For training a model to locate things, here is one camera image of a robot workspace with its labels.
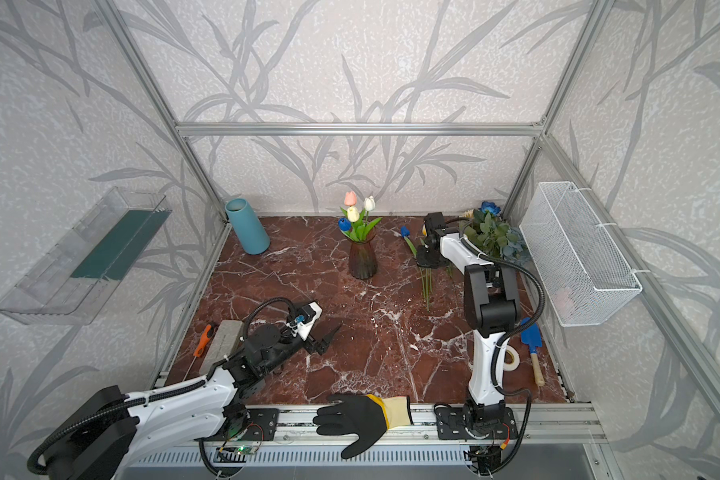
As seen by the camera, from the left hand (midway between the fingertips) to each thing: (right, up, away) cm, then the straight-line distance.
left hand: (331, 306), depth 79 cm
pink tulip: (+4, +30, +6) cm, 31 cm away
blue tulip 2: (+23, +20, +34) cm, 45 cm away
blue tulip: (+3, +22, -1) cm, 22 cm away
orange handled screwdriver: (-38, -10, +8) cm, 40 cm away
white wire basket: (+55, +11, -18) cm, 59 cm away
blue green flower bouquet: (+52, +19, +22) cm, 59 cm away
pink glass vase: (+8, +12, +16) cm, 21 cm away
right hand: (+29, +13, +23) cm, 40 cm away
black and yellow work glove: (+9, -26, -5) cm, 28 cm away
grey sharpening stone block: (-31, -11, +5) cm, 34 cm away
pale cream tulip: (+6, +25, 0) cm, 25 cm away
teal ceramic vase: (-31, +20, +22) cm, 43 cm away
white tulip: (+10, +28, +7) cm, 31 cm away
